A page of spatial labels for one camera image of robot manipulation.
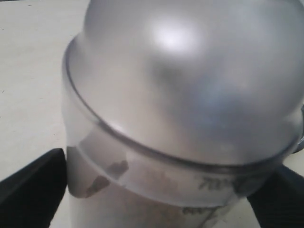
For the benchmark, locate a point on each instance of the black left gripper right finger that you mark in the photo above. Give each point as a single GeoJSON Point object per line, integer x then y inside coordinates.
{"type": "Point", "coordinates": [279, 203]}

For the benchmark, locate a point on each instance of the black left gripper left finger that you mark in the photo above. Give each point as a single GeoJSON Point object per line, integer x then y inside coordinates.
{"type": "Point", "coordinates": [30, 197]}

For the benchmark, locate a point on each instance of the clear plastic shaker bottle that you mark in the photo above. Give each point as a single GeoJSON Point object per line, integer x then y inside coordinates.
{"type": "Point", "coordinates": [177, 109]}

